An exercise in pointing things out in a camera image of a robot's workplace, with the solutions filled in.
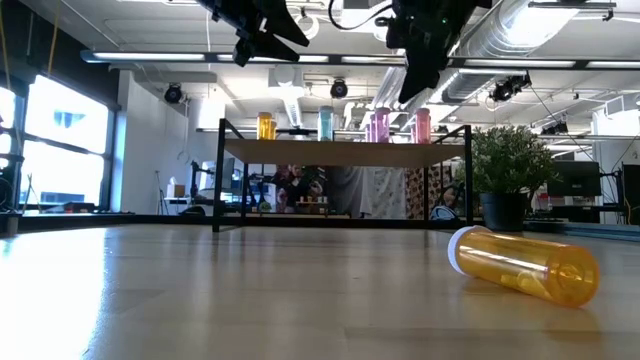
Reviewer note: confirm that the person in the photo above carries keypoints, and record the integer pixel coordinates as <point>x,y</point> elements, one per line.
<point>295,190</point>

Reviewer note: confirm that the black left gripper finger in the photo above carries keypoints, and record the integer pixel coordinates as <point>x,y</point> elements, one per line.
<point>282,22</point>
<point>260,47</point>

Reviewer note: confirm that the white hanging cloth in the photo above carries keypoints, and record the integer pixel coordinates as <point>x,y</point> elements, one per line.
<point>380,192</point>

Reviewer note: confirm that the black ceiling spotlight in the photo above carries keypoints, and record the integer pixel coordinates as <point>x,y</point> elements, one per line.
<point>507,90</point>
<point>552,129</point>
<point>173,94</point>
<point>339,89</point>

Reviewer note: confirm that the white box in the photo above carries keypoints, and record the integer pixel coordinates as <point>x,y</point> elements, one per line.
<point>176,190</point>

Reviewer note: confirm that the white round object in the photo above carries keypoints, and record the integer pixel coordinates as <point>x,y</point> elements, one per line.
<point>442,214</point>

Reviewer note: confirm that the black computer monitor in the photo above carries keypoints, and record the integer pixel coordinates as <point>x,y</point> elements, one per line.
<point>632,195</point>
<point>575,178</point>

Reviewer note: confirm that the black overhead light bar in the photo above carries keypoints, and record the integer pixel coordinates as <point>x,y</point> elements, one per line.
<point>150,56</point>

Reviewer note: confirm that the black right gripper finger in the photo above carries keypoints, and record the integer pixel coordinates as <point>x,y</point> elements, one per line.
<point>422,75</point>

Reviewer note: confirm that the green potted plant black pot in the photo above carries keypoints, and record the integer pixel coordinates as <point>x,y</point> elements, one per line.
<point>507,160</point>

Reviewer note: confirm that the black frame wooden shelf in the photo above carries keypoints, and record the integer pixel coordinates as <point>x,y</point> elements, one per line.
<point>300,152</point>

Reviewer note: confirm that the teal pill bottle white cap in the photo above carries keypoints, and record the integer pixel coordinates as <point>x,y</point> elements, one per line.
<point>326,125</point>

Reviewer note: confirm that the floral patterned cloth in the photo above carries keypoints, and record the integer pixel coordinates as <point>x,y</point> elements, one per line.
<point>419,192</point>

